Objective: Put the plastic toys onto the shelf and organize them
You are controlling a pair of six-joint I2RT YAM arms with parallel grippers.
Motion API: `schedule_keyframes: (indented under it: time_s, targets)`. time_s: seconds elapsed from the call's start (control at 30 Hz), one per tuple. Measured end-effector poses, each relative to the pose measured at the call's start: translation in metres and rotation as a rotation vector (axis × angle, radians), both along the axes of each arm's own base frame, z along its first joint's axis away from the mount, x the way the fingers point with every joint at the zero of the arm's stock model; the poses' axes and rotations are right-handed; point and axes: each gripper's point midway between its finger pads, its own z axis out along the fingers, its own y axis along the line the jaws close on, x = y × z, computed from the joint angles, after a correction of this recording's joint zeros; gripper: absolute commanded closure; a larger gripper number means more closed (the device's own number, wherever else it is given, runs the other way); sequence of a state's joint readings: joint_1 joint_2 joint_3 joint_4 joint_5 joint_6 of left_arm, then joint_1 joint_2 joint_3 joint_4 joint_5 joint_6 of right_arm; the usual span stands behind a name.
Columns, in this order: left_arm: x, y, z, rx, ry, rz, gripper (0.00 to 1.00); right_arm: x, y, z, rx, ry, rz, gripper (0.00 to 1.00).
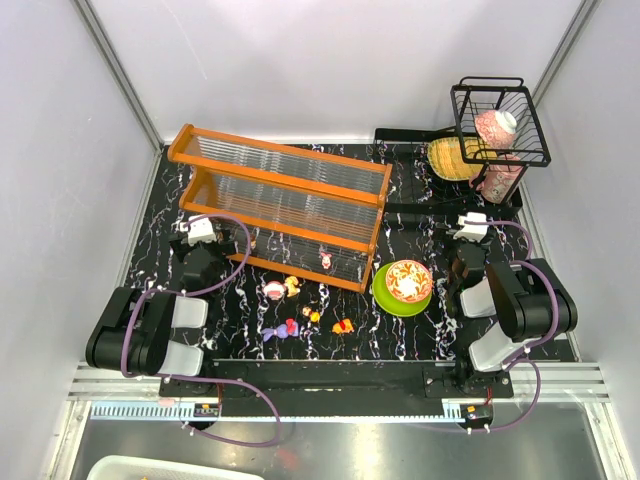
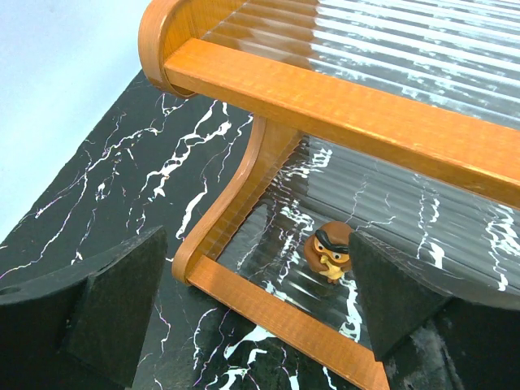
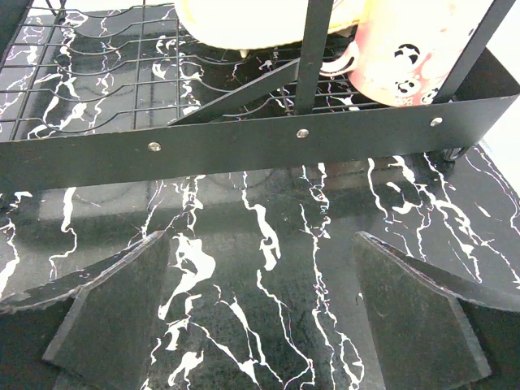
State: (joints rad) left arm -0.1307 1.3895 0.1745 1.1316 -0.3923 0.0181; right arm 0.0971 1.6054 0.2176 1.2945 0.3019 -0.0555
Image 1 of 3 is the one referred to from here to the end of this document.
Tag pink hat girl toy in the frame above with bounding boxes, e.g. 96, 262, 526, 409
263, 281, 288, 301

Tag yellow rabbit toy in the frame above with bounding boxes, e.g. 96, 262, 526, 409
284, 276, 300, 297

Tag yellow bear toy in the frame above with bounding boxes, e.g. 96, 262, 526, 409
332, 319, 354, 335

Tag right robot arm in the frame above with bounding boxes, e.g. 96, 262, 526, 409
443, 222, 578, 396

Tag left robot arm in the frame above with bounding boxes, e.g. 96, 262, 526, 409
85, 219, 237, 376

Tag orange wooden glass shelf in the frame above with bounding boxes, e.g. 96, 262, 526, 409
167, 124, 392, 293

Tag red patterned bowl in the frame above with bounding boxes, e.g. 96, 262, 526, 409
385, 260, 433, 304

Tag pink patterned cup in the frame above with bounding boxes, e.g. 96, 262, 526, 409
476, 154, 522, 204

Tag yellow woven plate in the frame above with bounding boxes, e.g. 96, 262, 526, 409
427, 137, 497, 182

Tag green plastic plate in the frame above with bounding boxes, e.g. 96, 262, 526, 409
372, 263, 432, 317

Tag purple donkey toy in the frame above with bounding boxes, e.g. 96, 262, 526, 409
261, 318, 300, 342

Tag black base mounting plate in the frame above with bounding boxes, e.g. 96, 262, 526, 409
158, 358, 515, 401

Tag pink patterned bowl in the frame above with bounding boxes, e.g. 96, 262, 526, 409
474, 110, 517, 149

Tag pink piglet toy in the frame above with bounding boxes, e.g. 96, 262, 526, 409
320, 252, 332, 270

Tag black hair princess toy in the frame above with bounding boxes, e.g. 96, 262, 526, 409
302, 306, 321, 323

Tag white plastic bin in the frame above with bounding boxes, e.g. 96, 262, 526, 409
87, 455, 262, 480

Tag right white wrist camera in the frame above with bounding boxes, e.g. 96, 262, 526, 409
453, 212, 489, 243

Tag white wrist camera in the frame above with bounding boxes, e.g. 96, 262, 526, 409
179, 215, 217, 246
453, 212, 489, 243

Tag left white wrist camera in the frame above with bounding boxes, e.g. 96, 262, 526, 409
179, 215, 217, 246

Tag black wire dish rack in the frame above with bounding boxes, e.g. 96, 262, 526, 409
373, 76, 551, 218

